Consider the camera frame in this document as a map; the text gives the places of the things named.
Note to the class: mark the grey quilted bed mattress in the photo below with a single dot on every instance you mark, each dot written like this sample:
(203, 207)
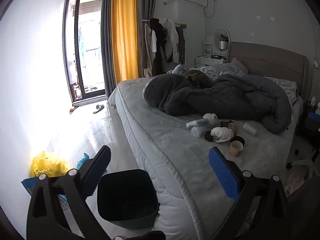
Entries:
(162, 142)

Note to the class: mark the blue plastic item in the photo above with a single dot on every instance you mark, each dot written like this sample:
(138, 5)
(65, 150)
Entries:
(314, 118)

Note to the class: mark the blue plush toy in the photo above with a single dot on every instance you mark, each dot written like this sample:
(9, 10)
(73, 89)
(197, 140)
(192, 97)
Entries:
(83, 160)

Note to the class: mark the white table lamp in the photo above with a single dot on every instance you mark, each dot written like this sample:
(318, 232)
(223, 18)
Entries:
(223, 45)

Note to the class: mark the brown cardboard tape roll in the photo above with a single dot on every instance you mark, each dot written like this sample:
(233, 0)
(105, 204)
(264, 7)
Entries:
(236, 150)
(234, 128)

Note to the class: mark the round wall mirror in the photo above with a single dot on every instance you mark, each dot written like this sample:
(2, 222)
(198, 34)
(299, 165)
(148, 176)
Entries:
(221, 33)

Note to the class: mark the beige upholstered headboard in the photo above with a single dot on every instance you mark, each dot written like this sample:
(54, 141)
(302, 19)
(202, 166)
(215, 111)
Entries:
(270, 60)

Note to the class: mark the black tape roll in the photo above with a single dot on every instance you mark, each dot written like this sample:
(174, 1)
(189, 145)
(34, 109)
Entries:
(238, 139)

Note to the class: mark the pink cloth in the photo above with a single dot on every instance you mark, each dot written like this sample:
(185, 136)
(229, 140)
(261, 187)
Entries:
(295, 182)

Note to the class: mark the white vanity table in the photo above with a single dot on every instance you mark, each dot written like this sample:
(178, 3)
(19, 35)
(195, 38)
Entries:
(210, 61)

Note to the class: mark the dark nightstand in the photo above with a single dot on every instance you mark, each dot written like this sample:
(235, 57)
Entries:
(308, 127)

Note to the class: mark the blue printed package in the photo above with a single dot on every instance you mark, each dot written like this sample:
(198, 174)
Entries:
(28, 183)

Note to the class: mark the blue patterned duvet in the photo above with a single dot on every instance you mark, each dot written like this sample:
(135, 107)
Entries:
(220, 69)

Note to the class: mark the small orange tool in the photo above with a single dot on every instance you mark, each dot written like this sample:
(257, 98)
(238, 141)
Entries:
(72, 109)

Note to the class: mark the dark grey fleece blanket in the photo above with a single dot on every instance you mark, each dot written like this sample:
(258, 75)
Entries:
(237, 97)

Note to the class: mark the white sock pair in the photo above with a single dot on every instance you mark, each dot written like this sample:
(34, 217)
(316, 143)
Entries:
(210, 118)

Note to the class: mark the dark grey garment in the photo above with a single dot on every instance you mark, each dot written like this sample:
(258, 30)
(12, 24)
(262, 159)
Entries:
(181, 45)

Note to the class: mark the grey curtain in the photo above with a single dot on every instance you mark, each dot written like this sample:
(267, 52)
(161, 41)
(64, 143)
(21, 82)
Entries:
(107, 42)
(145, 0)

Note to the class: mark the crumpled pale blue wrapper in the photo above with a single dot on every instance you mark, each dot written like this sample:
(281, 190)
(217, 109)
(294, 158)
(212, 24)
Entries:
(197, 131)

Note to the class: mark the blue white packet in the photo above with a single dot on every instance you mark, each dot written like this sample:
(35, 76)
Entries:
(197, 123)

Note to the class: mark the white desktop organizer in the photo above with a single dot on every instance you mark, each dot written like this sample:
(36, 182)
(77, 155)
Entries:
(207, 46)

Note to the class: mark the yellow curtain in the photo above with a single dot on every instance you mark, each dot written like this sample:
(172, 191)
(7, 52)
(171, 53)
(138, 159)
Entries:
(123, 30)

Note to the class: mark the grey slipper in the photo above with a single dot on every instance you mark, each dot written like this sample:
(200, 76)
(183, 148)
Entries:
(98, 108)

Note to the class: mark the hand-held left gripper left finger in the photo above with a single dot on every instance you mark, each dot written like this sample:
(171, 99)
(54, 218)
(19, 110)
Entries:
(96, 172)

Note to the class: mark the beige coat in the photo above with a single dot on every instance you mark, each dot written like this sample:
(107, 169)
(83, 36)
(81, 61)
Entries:
(147, 50)

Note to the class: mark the dark green trash bin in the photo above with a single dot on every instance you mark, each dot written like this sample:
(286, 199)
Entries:
(127, 197)

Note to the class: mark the dark crumpled wrapper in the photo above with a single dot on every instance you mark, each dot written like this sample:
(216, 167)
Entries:
(226, 123)

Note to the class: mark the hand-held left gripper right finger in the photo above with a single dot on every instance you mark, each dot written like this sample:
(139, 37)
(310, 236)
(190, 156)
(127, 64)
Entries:
(223, 172)

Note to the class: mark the black framed glass door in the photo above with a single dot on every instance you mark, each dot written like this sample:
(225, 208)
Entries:
(71, 42)

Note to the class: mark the white sock bundle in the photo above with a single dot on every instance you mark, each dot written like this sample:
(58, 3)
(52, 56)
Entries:
(221, 133)

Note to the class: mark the white jacket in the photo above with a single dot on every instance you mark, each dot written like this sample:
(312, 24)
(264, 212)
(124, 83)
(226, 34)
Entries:
(171, 40)

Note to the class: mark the white base office chair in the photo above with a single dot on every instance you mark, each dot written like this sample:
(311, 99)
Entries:
(306, 163)

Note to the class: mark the plain beige pillow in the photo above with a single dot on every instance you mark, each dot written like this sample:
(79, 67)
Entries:
(238, 64)

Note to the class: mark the white wall socket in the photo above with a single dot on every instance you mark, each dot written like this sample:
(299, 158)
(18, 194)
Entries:
(316, 63)

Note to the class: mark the yellow plastic bag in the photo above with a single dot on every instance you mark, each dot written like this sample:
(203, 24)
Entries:
(48, 163)

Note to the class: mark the clothes rack pole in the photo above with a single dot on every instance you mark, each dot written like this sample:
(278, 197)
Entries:
(181, 25)

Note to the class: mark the black garment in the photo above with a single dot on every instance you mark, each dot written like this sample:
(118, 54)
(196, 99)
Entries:
(158, 37)

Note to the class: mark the grey patterned pillow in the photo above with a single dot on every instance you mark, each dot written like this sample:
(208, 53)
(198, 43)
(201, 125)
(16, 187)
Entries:
(285, 86)

